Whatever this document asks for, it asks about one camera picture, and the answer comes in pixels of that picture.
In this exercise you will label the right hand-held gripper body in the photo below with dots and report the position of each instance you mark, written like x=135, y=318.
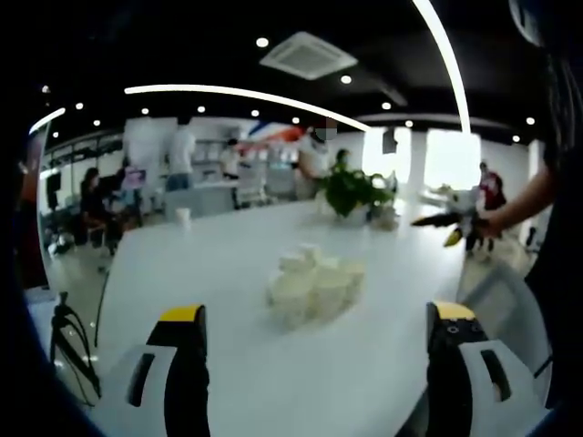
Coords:
x=473, y=214

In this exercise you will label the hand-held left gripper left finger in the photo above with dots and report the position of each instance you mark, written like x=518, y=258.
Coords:
x=150, y=391

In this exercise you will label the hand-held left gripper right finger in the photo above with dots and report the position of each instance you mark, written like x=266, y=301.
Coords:
x=473, y=391

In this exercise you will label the cluster of paper cups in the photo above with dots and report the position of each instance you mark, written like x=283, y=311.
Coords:
x=314, y=287

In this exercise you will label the single white paper cup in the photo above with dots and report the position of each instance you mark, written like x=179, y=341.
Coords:
x=183, y=218

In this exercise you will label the grey office chair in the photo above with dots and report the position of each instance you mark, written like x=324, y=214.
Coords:
x=505, y=300

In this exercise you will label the black tripod stand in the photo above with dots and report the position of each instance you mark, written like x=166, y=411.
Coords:
x=73, y=346

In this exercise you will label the green potted plant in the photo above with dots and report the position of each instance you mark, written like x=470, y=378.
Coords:
x=350, y=189

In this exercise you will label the operator person in black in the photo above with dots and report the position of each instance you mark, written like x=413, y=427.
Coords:
x=562, y=182

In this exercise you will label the white table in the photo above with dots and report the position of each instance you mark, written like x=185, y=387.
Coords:
x=255, y=387

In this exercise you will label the curved ceiling light strip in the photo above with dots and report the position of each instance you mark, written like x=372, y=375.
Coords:
x=448, y=59
x=246, y=98

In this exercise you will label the ceiling air conditioner vent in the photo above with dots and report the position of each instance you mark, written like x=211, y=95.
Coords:
x=309, y=55

